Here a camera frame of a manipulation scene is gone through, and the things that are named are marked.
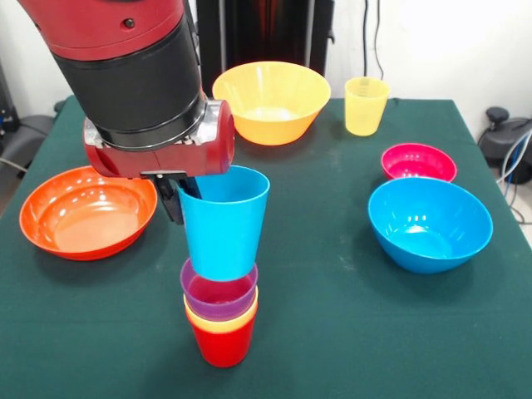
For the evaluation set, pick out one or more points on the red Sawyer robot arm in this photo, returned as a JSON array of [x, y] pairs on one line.
[[124, 75]]

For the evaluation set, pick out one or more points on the large shallow orange bowl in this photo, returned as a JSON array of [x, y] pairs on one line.
[[87, 216]]

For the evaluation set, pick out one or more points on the black stand base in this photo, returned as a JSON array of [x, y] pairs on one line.
[[496, 141]]

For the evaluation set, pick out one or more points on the translucent yellow cup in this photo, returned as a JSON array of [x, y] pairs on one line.
[[365, 116]]

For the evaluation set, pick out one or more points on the black equipment rack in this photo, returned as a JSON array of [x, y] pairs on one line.
[[6, 108]]

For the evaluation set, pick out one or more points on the purple cup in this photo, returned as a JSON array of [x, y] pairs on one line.
[[216, 299]]

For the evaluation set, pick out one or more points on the dark green table cloth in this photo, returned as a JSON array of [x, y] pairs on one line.
[[332, 324]]

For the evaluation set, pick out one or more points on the red cup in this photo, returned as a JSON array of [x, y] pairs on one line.
[[222, 349]]

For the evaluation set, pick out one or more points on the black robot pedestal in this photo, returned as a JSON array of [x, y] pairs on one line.
[[266, 33]]

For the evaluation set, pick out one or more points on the pink bowl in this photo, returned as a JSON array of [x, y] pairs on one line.
[[417, 162]]

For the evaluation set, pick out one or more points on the orange-yellow cup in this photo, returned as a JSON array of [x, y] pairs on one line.
[[224, 328]]

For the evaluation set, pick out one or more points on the large blue bowl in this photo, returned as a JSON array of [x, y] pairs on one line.
[[428, 245]]

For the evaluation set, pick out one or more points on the large yellow bowl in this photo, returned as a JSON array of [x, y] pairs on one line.
[[270, 124]]

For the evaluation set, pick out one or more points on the blue cup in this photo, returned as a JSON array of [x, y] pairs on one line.
[[224, 232]]

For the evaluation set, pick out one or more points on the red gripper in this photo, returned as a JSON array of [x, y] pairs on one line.
[[208, 154]]

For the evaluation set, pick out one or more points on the grey stand base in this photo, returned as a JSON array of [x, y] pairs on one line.
[[29, 133]]

